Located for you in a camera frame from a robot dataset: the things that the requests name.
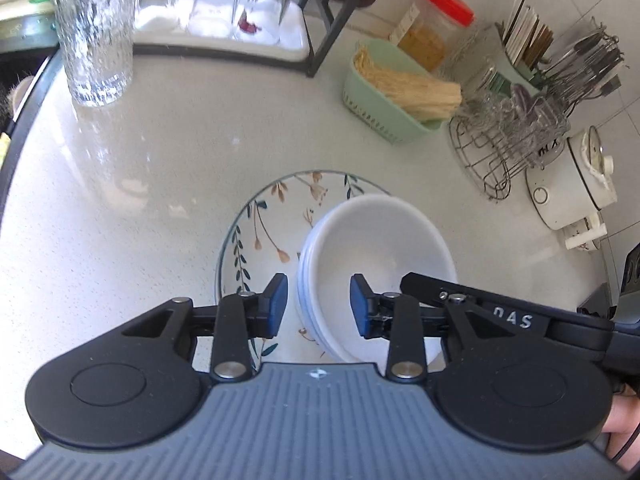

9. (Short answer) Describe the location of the white ceramic bowl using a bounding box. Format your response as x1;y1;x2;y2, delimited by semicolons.
307;194;458;370

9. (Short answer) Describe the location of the deer pattern ceramic plate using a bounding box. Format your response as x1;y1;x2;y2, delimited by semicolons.
215;170;386;367

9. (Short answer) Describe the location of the translucent plastic bowl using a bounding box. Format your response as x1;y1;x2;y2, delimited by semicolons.
296;232;345;362

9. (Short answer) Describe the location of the person's right hand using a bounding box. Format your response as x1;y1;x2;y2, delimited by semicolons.
602;396;639;470

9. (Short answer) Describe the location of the black induction cooktop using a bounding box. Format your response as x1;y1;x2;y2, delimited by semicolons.
576;283;617;320

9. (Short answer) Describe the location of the black frying pan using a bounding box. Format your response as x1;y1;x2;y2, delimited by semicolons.
614;245;640;324

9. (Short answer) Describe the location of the white electric cooking pot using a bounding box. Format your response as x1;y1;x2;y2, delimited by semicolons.
525;126;617;250

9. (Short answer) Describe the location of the green basket of enoki mushrooms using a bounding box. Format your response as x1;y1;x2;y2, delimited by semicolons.
343;39;462;144

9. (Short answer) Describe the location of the green utensil holder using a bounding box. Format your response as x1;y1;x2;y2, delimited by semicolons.
470;24;551;106

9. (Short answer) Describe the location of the clear tall glass jar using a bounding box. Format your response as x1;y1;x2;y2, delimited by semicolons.
444;24;502;96

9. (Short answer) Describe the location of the hanging utensil rack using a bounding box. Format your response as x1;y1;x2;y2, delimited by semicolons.
539;20;626;117

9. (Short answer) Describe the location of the red lid plastic jar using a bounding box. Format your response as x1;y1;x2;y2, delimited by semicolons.
388;0;475;72

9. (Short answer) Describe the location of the upturned drinking glass right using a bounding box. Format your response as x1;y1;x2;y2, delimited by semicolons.
235;0;291;46

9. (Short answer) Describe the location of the white drip tray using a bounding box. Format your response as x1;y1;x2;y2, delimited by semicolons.
134;0;310;63

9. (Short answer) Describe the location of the upturned drinking glass middle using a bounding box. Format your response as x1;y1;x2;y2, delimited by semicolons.
186;0;240;38

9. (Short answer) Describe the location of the tall textured glass mug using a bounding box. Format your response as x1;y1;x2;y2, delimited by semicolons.
50;0;136;107

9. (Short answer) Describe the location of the wire glass drying rack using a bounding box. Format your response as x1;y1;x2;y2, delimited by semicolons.
448;84;570;202

